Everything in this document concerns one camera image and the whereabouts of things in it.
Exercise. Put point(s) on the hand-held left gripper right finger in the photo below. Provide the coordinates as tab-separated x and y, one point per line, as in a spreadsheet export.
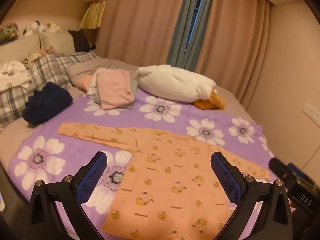
226	180

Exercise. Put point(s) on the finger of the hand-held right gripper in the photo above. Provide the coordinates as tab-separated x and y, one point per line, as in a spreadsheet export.
278	168

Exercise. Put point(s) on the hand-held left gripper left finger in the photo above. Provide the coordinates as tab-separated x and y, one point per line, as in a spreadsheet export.
91	177

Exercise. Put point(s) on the orange printed shirt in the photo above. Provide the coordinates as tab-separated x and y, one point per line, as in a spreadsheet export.
170	180

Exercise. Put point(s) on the purple floral blanket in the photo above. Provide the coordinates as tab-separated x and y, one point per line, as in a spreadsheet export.
180	120

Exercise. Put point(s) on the grey folded garment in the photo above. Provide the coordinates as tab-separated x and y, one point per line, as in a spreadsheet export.
93	96

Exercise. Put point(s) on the bed with taupe sheet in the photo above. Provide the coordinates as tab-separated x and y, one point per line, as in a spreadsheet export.
232	93

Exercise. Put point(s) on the navy blue garment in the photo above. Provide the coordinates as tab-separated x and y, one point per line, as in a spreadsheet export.
47	102

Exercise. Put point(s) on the pink folded garment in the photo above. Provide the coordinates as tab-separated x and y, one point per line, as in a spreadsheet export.
113	87

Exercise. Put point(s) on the light pink garment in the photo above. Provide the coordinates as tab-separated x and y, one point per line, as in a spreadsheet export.
85	82

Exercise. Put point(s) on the white goose plush toy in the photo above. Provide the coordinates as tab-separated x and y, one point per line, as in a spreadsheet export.
175	85

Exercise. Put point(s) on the plaid pillow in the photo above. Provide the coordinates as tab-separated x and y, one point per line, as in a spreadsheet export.
12	102

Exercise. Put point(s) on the grey plaid cloth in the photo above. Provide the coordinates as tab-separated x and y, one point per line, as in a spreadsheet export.
57	67

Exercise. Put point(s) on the white crumpled garment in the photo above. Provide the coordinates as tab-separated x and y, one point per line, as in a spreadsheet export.
13	76

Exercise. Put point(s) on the beige curtain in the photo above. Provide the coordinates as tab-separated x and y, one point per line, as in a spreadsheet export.
140	22
232	42

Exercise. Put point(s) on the beige headboard cushion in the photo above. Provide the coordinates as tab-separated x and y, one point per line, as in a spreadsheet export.
17	48
58	42

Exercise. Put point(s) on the plush toys on headboard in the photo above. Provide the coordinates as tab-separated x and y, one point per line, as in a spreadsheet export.
42	27

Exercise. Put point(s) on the blue-grey curtain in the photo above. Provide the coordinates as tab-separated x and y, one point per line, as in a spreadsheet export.
186	25

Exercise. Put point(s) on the straw fringe lampshade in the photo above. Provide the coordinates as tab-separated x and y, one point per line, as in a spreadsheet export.
92	16

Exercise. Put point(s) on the green patterned cushion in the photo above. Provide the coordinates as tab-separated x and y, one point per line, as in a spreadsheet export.
8	33

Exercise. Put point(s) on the white wall socket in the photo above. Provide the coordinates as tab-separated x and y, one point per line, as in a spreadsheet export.
312	110

